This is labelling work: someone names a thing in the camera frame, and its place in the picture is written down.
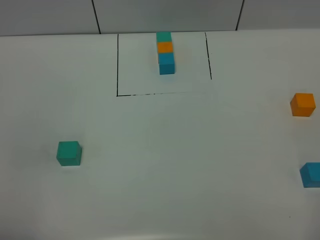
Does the blue template block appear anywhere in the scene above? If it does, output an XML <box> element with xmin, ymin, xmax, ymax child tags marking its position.
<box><xmin>158</xmin><ymin>52</ymin><xmax>176</xmax><ymax>75</ymax></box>

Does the orange template block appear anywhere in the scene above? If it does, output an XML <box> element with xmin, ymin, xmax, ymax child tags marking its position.
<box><xmin>157</xmin><ymin>41</ymin><xmax>173</xmax><ymax>54</ymax></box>

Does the green template block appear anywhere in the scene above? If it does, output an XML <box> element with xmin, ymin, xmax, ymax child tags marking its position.
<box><xmin>156</xmin><ymin>31</ymin><xmax>172</xmax><ymax>43</ymax></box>

